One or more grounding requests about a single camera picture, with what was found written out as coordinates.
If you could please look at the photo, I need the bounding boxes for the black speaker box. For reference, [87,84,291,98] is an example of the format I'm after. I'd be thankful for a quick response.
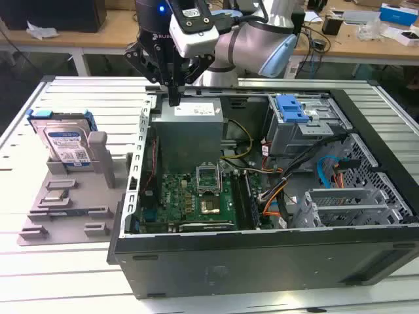
[292,11,307,35]

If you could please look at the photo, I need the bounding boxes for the blue cardboard box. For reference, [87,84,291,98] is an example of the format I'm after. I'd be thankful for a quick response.
[379,3,419,29]

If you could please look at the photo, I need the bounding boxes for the long wooden desk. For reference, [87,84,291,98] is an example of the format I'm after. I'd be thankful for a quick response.
[0,8,419,78]

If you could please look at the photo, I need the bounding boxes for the CPU socket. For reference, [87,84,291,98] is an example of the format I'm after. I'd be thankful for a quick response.
[198,192,223,217]

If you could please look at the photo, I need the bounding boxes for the metal drive cage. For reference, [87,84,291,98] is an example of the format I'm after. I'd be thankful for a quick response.
[266,94,353,164]

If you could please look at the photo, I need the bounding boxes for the crumpled white paper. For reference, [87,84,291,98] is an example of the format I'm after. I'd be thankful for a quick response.
[26,21,60,41]

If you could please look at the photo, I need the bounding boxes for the black open PC case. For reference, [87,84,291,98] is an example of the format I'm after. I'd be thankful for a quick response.
[107,85,419,300]

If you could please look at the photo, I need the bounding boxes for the clear plastic bag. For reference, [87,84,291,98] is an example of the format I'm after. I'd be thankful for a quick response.
[356,19,384,42]

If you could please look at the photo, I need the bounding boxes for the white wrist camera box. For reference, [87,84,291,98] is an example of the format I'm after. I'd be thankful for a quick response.
[169,0,219,59]

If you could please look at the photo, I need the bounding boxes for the metal socket cover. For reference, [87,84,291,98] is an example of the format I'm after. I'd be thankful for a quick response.
[195,162,224,196]

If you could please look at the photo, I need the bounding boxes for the silver CPU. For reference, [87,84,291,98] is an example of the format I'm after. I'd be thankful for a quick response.
[44,188,69,201]

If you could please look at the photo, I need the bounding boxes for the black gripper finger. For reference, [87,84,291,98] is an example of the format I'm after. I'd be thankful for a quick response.
[123,42,175,107]
[175,54,215,107]

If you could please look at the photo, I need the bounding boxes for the black cable bundle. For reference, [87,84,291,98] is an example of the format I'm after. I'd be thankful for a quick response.
[276,133,348,230]

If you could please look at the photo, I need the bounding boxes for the grey power supply unit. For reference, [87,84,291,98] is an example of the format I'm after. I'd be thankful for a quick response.
[149,97,225,174]

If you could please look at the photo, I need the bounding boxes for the hard disk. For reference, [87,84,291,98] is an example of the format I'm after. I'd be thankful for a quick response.
[26,109,98,167]

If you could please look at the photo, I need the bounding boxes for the red and black fan wire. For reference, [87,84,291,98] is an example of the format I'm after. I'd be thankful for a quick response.
[143,137,160,194]

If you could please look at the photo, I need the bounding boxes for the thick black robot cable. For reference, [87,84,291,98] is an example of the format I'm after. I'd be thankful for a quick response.
[211,12,295,34]

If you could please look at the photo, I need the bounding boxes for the grey parts rack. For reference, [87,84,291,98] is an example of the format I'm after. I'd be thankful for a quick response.
[16,131,134,247]

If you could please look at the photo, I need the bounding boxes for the yellow power wires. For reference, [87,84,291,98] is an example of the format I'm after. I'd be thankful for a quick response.
[219,119,255,161]

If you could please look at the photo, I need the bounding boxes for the flat grey box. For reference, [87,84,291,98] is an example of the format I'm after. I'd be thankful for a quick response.
[342,9,380,26]

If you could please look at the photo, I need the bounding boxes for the white open box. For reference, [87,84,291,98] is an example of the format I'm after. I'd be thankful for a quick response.
[391,27,419,46]

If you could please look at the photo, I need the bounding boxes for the blue data wire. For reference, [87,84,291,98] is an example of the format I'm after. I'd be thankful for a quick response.
[317,156,359,189]

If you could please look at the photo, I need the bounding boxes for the black pen holder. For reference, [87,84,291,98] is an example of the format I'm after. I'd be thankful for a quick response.
[322,16,343,36]

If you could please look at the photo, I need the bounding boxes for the loose RAM stick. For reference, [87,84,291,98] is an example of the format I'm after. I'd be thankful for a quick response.
[47,209,89,216]

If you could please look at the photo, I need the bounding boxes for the metal disk bay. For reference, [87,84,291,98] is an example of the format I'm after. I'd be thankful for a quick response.
[291,188,413,228]

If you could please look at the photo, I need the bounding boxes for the green motherboard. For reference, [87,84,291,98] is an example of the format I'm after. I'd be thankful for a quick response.
[140,169,272,234]

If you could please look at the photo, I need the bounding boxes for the multicolour wire bundle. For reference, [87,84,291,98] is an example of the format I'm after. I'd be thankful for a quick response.
[257,178,289,218]

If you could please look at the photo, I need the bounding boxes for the black graphics card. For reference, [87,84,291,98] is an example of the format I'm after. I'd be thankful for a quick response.
[168,221,235,234]

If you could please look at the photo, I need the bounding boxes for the orange power wire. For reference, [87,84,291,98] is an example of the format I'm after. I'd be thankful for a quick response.
[333,165,345,190]

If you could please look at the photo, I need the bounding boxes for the large black box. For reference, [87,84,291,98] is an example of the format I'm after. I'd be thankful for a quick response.
[0,0,107,33]

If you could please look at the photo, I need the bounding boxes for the blue drive carrier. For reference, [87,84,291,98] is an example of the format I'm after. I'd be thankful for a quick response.
[276,94,310,124]

